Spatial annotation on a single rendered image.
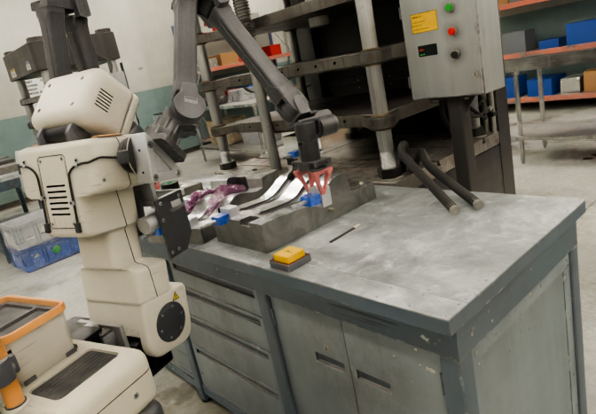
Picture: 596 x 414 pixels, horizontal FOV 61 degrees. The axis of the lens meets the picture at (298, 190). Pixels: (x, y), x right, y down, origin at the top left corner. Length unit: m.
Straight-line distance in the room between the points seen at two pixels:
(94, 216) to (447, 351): 0.83
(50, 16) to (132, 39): 7.87
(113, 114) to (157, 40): 8.40
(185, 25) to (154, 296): 0.70
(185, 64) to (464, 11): 0.99
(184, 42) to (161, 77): 8.23
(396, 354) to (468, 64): 1.07
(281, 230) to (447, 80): 0.86
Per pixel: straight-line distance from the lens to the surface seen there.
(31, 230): 4.93
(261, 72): 1.40
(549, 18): 8.10
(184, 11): 1.43
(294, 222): 1.50
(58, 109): 1.31
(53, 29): 1.61
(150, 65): 9.52
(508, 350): 1.32
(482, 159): 2.53
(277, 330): 1.58
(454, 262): 1.22
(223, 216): 1.55
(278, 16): 2.44
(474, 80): 1.89
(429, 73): 1.97
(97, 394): 1.07
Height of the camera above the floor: 1.32
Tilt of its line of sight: 15 degrees down
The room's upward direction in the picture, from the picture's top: 12 degrees counter-clockwise
